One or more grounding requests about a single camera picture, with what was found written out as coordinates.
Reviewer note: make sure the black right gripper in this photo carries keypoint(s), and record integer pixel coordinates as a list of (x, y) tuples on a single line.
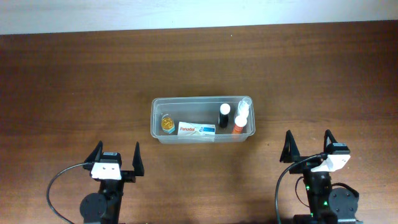
[(304, 163)]

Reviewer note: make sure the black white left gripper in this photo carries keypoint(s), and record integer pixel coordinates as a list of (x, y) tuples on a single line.
[(127, 177)]

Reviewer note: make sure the gold lid small jar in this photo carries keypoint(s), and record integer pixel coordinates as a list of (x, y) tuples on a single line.
[(167, 124)]

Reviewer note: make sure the white Panadol box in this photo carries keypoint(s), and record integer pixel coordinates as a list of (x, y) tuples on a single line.
[(195, 129)]

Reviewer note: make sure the white dropper bottle clear cap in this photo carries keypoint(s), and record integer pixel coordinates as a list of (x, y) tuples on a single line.
[(243, 107)]

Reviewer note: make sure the orange bottle white cap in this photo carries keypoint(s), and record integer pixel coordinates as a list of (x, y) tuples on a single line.
[(239, 122)]

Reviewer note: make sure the dark bottle white cap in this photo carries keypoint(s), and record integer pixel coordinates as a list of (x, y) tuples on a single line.
[(224, 115)]

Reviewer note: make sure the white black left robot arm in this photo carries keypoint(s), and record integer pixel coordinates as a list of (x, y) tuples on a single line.
[(104, 205)]

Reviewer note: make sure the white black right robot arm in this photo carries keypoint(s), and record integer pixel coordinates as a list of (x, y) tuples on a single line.
[(328, 202)]

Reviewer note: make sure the clear plastic container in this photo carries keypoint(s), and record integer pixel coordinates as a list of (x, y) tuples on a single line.
[(199, 110)]

